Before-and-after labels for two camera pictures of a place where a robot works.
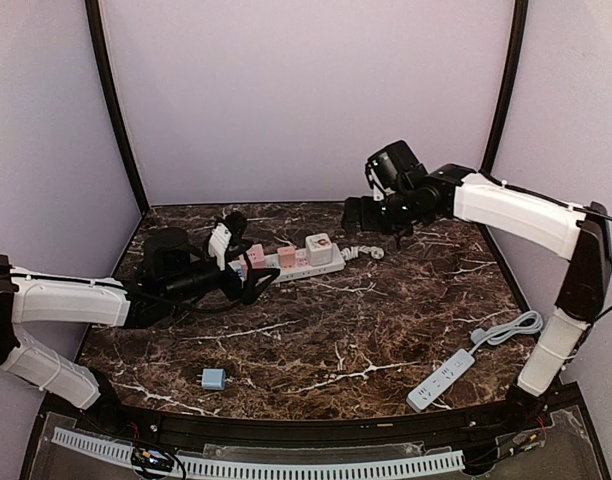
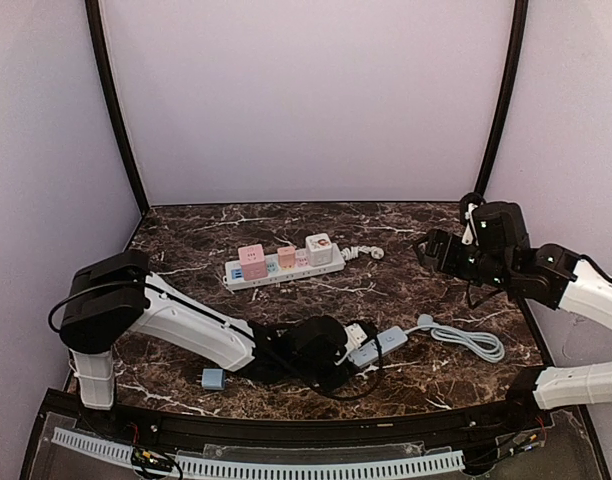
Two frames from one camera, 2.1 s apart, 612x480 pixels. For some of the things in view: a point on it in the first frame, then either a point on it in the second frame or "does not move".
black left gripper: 234,282 to 368,330
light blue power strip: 452,370 to 368,351
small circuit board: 153,459 does not move
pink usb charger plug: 287,257 does not move
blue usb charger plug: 213,379 does not move
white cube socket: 319,249 does not move
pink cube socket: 256,256 does not move
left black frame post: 104,58 does not move
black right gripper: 374,215 to 440,251
